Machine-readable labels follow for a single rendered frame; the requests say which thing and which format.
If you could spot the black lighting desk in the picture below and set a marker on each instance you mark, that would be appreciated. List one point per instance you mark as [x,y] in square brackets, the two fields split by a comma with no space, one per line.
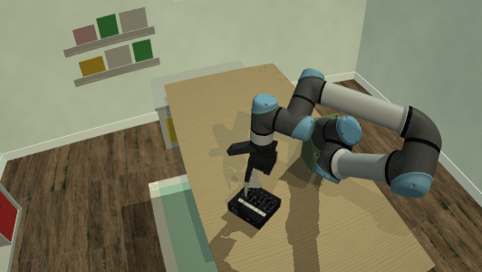
[257,208]

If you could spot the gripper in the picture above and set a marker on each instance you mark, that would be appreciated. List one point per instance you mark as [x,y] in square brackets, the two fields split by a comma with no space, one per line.
[263,156]

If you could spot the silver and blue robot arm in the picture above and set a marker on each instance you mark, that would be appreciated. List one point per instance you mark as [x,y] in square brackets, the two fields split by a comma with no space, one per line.
[408,172]

